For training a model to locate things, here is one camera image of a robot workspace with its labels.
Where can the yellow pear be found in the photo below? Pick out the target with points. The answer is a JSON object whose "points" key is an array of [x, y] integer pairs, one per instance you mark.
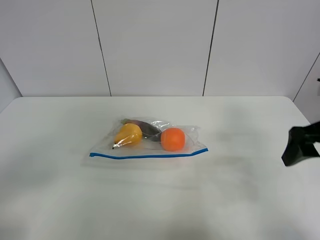
{"points": [[129, 134]]}

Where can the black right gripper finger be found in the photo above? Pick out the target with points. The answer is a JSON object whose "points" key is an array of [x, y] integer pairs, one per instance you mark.
{"points": [[300, 145]]}

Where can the orange fruit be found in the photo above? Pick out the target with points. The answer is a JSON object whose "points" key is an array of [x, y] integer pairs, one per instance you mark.
{"points": [[173, 139]]}

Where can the dark purple eggplant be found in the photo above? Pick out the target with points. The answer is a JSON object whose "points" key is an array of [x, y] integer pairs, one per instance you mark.
{"points": [[149, 131]]}

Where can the clear zip bag blue seal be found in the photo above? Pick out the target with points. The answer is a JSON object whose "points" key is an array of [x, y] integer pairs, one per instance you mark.
{"points": [[147, 148]]}

